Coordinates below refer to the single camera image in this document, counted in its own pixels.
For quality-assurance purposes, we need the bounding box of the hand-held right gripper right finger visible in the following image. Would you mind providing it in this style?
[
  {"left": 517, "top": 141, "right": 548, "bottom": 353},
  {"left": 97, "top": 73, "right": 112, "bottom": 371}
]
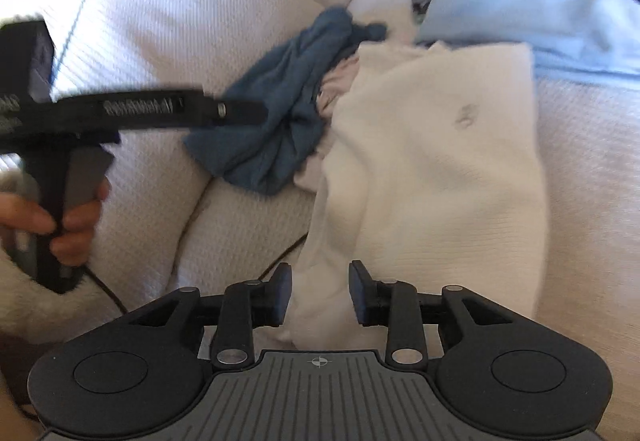
[{"left": 348, "top": 260, "right": 521, "bottom": 367}]

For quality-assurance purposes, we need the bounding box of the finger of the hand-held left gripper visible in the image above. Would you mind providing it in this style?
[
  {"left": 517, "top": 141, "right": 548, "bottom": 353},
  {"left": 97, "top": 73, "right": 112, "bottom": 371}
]
[{"left": 197, "top": 88, "right": 269, "bottom": 127}]

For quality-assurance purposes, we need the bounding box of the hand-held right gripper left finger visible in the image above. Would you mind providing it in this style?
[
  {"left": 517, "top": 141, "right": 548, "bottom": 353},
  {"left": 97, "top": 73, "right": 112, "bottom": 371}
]
[{"left": 120, "top": 262, "right": 293, "bottom": 368}]

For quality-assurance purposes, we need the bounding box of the white sweater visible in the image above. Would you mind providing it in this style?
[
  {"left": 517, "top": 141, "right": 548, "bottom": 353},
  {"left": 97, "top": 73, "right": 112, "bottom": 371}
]
[{"left": 277, "top": 41, "right": 548, "bottom": 347}]

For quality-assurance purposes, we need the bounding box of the light blue sweater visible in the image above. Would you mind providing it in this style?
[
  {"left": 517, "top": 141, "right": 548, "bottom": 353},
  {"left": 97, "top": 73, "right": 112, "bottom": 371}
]
[{"left": 412, "top": 0, "right": 640, "bottom": 87}]

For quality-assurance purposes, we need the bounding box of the person's left hand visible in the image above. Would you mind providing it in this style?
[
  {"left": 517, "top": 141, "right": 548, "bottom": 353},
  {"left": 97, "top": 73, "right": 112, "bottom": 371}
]
[{"left": 0, "top": 180, "right": 112, "bottom": 268}]

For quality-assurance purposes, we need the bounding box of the dark blue cloth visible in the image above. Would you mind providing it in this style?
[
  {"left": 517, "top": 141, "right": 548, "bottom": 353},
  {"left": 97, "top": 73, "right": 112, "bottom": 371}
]
[{"left": 182, "top": 7, "right": 388, "bottom": 196}]

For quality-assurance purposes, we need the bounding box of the pale pink garment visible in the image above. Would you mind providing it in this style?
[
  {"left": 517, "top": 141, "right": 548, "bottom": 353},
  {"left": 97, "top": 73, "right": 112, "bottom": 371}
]
[{"left": 292, "top": 54, "right": 363, "bottom": 192}]

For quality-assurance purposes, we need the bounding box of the black cable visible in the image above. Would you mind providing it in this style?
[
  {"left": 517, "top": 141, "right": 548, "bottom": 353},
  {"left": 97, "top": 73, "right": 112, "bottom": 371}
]
[{"left": 82, "top": 201, "right": 308, "bottom": 317}]

